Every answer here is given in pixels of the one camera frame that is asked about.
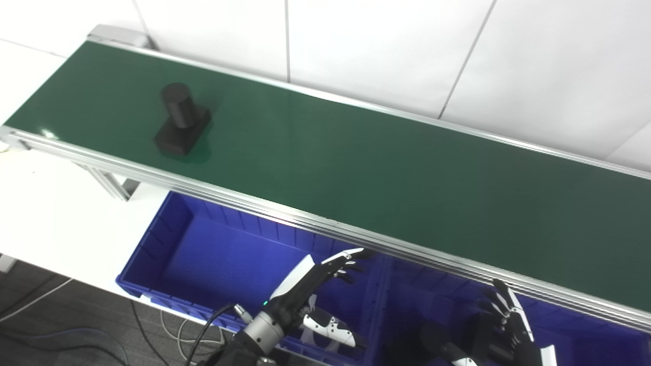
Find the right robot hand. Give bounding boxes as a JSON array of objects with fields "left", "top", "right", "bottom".
[{"left": 440, "top": 279, "right": 560, "bottom": 366}]

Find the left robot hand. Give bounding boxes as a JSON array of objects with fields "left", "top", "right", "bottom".
[{"left": 263, "top": 248, "right": 376, "bottom": 350}]

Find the black cylinder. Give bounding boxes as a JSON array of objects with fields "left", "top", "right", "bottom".
[{"left": 154, "top": 82, "right": 213, "bottom": 157}]

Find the blue bin holding black parts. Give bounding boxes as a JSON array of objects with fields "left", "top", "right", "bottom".
[{"left": 375, "top": 254, "right": 651, "bottom": 366}]

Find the blue bin holding white part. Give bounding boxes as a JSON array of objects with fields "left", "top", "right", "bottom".
[{"left": 115, "top": 191, "right": 393, "bottom": 366}]

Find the green conveyor belt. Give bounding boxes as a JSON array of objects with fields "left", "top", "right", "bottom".
[{"left": 0, "top": 24, "right": 651, "bottom": 333}]

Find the aluminium conveyor support leg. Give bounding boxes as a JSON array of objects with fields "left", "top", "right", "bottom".
[{"left": 75, "top": 162, "right": 141, "bottom": 202}]

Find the grey conveyor end cover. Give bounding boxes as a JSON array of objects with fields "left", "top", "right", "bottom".
[{"left": 87, "top": 24, "right": 156, "bottom": 51}]

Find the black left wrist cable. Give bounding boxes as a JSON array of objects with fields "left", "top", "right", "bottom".
[{"left": 184, "top": 303, "right": 254, "bottom": 366}]

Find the looped white floor cable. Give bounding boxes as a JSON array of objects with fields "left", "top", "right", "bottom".
[{"left": 160, "top": 309, "right": 225, "bottom": 358}]

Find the black floor cable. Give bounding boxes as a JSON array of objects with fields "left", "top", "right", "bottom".
[{"left": 129, "top": 300, "right": 171, "bottom": 366}]

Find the blue floor cable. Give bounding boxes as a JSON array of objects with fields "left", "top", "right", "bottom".
[{"left": 0, "top": 327, "right": 129, "bottom": 366}]

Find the thin white floor cable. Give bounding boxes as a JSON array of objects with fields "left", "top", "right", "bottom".
[{"left": 0, "top": 278, "right": 73, "bottom": 324}]

